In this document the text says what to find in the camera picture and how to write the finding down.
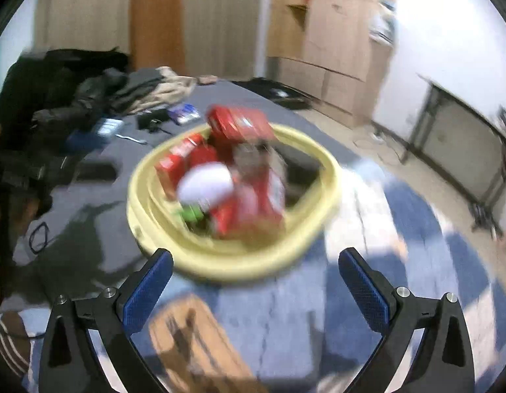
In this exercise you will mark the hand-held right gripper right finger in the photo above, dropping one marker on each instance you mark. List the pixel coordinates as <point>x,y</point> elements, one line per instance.
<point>365,290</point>

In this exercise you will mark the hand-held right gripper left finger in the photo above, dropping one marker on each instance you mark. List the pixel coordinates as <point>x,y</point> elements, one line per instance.
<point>148,290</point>

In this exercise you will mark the yellow plastic basin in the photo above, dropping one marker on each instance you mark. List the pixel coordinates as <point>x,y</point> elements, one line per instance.
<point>220,260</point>

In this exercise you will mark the white plush ball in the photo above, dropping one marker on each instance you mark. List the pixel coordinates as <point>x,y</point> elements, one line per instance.
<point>206,184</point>

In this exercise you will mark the red silver-top cigarette pack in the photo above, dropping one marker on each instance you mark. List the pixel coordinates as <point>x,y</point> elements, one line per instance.
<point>253,200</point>

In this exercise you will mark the shiny red cigarette pack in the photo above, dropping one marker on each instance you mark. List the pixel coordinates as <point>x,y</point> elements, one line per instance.
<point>236,123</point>

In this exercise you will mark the blue white checkered rug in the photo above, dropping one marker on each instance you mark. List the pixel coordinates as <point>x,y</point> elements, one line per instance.
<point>285,315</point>

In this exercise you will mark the black rectangular object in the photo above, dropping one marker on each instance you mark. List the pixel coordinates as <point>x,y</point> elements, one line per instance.
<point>97,170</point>

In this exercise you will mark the light blue charger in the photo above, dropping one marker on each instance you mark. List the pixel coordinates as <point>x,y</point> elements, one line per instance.
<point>107,127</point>

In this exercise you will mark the black pouch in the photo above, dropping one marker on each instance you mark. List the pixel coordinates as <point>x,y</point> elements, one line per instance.
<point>151,120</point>

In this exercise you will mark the blue white packet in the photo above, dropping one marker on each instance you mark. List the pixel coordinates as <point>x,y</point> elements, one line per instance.
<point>184,113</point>

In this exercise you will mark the beige clothes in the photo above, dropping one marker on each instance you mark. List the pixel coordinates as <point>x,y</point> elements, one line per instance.
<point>167,88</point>

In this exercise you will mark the black folding table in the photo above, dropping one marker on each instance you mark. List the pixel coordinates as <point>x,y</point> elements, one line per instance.
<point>462,106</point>

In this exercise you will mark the black case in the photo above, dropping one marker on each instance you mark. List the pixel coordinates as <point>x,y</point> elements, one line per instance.
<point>277,92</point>

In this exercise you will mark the small brown box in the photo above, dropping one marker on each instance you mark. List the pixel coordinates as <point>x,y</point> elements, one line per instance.
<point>206,79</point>

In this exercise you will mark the dark clothes pile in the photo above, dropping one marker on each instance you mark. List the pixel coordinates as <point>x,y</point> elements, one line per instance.
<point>52,86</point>

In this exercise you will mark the wooden wardrobe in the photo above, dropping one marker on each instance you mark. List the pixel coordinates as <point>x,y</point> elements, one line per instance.
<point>339,28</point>

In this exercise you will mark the white plastic bag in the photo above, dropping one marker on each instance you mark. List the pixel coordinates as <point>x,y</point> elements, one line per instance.
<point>383,24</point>

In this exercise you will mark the orange wooden door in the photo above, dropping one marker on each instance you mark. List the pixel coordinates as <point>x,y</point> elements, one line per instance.
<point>156,16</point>

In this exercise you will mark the beige curtain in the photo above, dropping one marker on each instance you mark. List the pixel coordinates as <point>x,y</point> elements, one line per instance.
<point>85,12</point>

